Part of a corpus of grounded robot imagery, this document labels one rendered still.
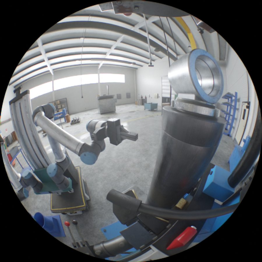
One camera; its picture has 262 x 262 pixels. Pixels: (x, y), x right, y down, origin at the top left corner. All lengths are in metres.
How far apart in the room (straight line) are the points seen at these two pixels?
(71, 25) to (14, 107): 4.66
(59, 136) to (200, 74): 0.71
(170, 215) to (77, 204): 1.35
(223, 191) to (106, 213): 1.47
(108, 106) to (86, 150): 7.73
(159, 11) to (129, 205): 0.97
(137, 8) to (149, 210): 0.57
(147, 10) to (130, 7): 0.40
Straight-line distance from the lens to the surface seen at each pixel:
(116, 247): 0.52
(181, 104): 0.22
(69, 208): 1.48
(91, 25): 5.37
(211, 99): 0.25
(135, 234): 0.48
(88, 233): 1.66
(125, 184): 1.74
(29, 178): 1.28
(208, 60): 0.29
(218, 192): 0.57
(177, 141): 0.21
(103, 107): 8.01
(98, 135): 0.41
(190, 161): 0.23
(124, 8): 0.46
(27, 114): 1.03
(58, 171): 1.00
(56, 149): 0.95
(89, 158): 0.46
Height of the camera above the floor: 1.50
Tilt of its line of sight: 24 degrees down
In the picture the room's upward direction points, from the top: 2 degrees counter-clockwise
